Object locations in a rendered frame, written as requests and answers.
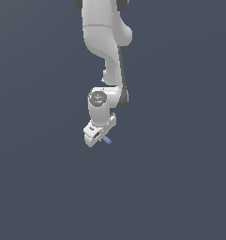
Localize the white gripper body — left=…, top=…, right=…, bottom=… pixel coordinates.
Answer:
left=83, top=112, right=117, bottom=149

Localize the blue-grey gripper finger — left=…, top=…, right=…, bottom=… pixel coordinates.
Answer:
left=102, top=135, right=113, bottom=145

